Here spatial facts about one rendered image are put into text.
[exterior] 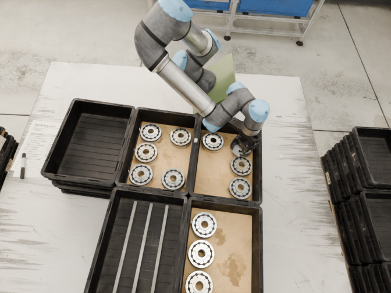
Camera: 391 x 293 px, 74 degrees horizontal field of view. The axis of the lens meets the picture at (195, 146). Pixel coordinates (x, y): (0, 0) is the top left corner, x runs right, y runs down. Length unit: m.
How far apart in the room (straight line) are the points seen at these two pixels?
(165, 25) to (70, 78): 0.98
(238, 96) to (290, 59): 2.17
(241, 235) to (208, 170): 0.32
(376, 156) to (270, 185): 0.91
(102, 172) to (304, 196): 0.99
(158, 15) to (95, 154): 0.68
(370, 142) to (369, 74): 1.45
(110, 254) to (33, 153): 0.70
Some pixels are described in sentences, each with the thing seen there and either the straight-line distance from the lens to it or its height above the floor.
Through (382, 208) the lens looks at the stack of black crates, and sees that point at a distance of 2.08.
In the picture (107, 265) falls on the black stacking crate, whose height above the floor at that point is 0.83.
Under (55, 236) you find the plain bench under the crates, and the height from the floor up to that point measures 0.70.
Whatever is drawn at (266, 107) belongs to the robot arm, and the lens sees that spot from 0.98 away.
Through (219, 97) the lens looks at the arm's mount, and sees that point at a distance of 1.35.
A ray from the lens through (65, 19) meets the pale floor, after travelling 3.48.
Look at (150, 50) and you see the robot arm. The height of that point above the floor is 1.31.
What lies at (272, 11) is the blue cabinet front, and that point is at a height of 0.35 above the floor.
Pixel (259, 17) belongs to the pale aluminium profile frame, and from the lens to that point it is 3.04.
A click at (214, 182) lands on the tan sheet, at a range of 1.19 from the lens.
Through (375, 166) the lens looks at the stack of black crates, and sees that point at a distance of 2.05.
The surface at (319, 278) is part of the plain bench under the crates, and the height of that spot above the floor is 0.70.
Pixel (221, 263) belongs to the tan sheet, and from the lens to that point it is 1.12.
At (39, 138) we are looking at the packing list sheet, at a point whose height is 0.70.
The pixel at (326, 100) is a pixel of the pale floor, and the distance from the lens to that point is 2.91.
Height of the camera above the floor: 1.93
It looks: 61 degrees down
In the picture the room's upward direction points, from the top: 9 degrees clockwise
